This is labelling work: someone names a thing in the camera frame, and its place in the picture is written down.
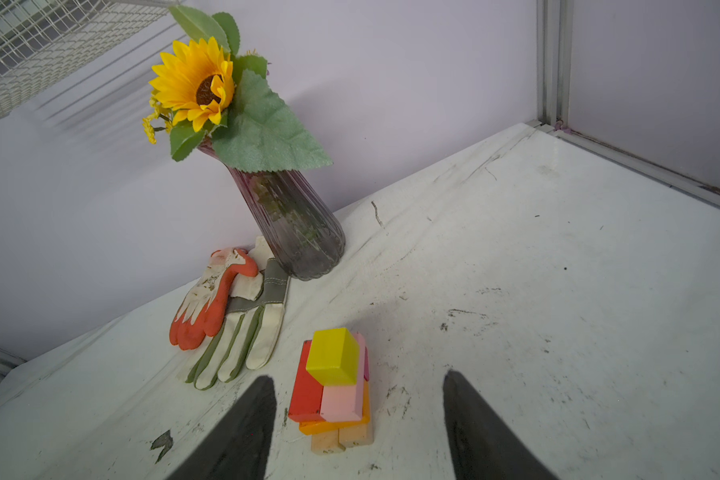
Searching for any magenta block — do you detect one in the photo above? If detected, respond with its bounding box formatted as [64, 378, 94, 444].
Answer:
[364, 346, 370, 382]

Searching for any pink block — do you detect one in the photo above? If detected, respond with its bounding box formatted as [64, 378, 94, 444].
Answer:
[321, 333, 367, 422]

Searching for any yellow sunflower bouquet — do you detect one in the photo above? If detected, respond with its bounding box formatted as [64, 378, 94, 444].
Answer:
[142, 5, 332, 173]

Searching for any orange supermarket block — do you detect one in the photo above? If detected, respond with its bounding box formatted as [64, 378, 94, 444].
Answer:
[299, 381, 371, 435]

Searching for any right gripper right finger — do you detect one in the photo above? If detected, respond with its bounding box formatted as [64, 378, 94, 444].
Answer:
[443, 370, 555, 479]

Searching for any small yellow-green cube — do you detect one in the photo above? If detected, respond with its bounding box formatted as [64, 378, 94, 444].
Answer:
[306, 328, 359, 387]

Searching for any red block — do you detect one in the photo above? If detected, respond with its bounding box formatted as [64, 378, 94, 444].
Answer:
[288, 340, 324, 423]

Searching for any green white work glove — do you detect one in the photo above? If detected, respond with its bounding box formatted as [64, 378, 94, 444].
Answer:
[178, 236, 290, 390]

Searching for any orange white work glove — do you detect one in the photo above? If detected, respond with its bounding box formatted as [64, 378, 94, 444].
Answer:
[169, 248, 259, 350]

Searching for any white wire wall basket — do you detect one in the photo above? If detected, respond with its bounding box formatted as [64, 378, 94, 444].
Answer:
[0, 0, 176, 119]

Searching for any dark ribbed glass vase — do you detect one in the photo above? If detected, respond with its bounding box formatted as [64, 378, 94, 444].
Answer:
[227, 141, 345, 281]

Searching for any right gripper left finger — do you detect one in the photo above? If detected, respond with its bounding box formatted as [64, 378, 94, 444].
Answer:
[170, 375, 277, 480]

